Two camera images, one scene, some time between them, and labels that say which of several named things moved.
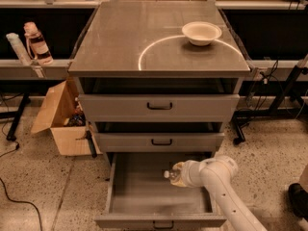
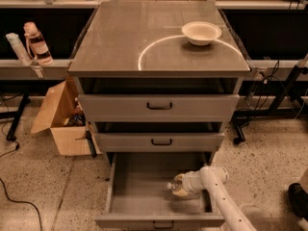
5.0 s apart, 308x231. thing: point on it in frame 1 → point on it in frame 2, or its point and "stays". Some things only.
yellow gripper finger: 179,183 → 180,192
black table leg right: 288,103 stays
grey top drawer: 160,108 stays
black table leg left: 12,135 stays
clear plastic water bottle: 172,174 → 174,186
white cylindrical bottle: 18,47 stays
